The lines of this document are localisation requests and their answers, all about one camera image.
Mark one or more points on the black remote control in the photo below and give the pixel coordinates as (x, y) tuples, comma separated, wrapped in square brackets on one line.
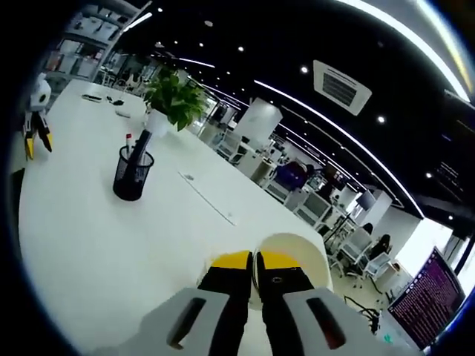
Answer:
[(143, 142)]

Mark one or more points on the group of white office chairs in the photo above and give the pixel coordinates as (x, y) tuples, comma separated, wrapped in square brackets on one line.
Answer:
[(315, 207)]

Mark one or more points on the small black item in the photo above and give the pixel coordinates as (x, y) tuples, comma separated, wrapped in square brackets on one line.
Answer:
[(118, 101)]

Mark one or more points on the small grey flat pad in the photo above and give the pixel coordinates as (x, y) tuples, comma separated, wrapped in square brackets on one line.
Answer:
[(122, 113)]

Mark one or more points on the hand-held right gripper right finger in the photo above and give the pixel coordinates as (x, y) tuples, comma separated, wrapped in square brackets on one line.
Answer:
[(334, 326)]

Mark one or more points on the group of ceiling spotlights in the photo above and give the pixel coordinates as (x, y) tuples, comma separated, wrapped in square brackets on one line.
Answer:
[(304, 69)]

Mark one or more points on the ceiling air vent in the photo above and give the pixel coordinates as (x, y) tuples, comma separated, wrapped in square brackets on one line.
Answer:
[(341, 87)]

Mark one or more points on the black smartphone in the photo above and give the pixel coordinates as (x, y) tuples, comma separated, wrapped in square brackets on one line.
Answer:
[(91, 97)]

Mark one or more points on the long ceiling light strip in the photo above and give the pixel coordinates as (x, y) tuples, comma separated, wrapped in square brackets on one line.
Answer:
[(408, 26)]

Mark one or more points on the white paper cup green print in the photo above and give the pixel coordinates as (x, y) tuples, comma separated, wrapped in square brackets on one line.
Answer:
[(297, 246)]

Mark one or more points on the green potted plant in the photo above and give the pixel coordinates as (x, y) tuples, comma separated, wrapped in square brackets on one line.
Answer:
[(174, 98)]

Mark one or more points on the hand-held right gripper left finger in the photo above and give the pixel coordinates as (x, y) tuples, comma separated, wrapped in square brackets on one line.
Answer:
[(178, 326)]

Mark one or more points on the group of white storage boxes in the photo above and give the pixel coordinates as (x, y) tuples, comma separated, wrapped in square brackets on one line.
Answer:
[(92, 24)]

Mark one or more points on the grey mounted screen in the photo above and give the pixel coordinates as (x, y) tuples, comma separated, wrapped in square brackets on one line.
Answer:
[(366, 199)]

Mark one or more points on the curved ceiling light strip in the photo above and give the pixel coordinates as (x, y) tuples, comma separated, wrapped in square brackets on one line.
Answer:
[(267, 87)]

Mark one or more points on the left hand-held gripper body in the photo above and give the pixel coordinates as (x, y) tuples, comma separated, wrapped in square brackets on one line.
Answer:
[(40, 97)]

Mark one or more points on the red whiteboard marker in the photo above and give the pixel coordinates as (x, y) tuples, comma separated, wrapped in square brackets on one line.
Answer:
[(128, 144)]

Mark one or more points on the large hanging display screen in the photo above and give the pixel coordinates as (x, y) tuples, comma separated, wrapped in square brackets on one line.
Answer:
[(456, 167)]

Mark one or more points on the computer monitor purple text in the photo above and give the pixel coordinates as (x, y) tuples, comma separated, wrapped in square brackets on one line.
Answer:
[(426, 300)]

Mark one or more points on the grey metal storage shelf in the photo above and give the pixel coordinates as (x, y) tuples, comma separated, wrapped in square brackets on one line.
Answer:
[(85, 39)]

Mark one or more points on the black mesh pen holder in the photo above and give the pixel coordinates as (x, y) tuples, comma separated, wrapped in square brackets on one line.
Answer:
[(130, 181)]

